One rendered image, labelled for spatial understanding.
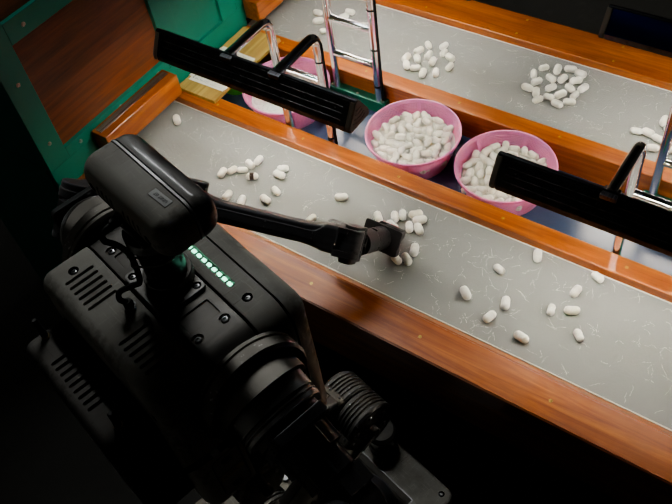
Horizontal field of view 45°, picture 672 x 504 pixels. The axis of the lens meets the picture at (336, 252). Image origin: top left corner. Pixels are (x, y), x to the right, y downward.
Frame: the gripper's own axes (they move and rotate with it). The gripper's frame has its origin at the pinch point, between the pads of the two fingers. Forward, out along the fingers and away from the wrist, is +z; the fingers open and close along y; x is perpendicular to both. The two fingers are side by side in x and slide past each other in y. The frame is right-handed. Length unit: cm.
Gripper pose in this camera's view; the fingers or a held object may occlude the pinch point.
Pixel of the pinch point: (397, 233)
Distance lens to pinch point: 203.6
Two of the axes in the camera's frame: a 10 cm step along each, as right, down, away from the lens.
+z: 5.1, -1.3, 8.5
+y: -8.2, -3.8, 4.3
